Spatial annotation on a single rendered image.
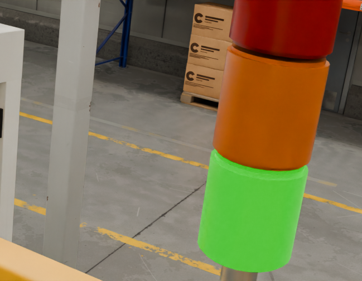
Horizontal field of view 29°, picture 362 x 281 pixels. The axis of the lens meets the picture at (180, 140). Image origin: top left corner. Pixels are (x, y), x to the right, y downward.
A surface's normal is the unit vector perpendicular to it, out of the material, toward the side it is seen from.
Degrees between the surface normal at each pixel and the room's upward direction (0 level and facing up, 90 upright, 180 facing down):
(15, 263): 0
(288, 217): 90
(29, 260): 0
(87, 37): 90
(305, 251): 0
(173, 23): 90
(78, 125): 90
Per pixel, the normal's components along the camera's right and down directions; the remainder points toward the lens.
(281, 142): 0.15, 0.33
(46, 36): -0.42, 0.24
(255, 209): -0.11, 0.30
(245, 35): -0.77, 0.11
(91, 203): 0.13, -0.94
